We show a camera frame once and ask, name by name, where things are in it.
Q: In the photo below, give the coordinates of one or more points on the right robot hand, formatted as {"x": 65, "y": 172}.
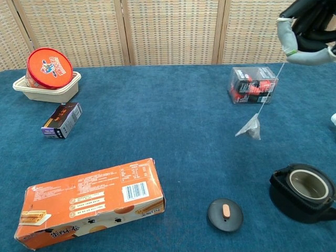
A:
{"x": 312, "y": 31}

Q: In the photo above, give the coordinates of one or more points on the small black round lid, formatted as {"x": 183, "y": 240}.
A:
{"x": 218, "y": 218}

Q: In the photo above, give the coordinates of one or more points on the blue table cloth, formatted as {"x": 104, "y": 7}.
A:
{"x": 157, "y": 118}

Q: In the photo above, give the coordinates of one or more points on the cream plastic tray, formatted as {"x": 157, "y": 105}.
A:
{"x": 50, "y": 95}

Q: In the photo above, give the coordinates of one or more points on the red lidded round tub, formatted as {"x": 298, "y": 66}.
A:
{"x": 50, "y": 68}

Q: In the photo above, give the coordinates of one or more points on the clear box with red items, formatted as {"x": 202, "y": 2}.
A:
{"x": 252, "y": 85}

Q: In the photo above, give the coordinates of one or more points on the small black purple box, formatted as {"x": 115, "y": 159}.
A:
{"x": 61, "y": 122}

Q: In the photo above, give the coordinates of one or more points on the orange biscuit box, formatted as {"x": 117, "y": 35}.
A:
{"x": 92, "y": 199}

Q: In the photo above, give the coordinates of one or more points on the woven folding screen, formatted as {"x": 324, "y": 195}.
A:
{"x": 170, "y": 31}

